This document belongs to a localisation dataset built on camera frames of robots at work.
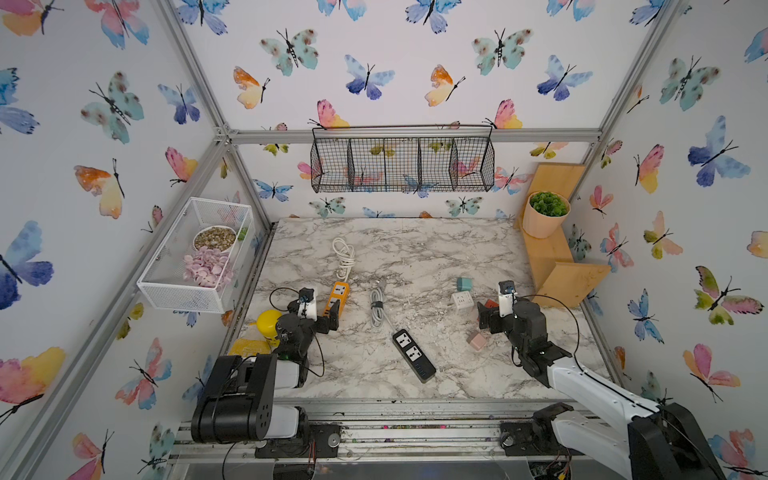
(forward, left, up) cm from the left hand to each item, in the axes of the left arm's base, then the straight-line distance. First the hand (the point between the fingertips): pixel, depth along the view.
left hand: (325, 295), depth 89 cm
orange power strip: (+6, -3, -7) cm, 9 cm away
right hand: (-3, -51, +3) cm, 51 cm away
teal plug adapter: (+8, -44, -8) cm, 46 cm away
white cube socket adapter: (0, -42, -5) cm, 42 cm away
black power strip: (-16, -26, -7) cm, 31 cm away
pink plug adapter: (-12, -45, -8) cm, 47 cm away
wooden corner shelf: (0, -66, +6) cm, 67 cm away
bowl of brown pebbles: (+1, +21, +25) cm, 33 cm away
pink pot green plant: (+24, -70, +9) cm, 75 cm away
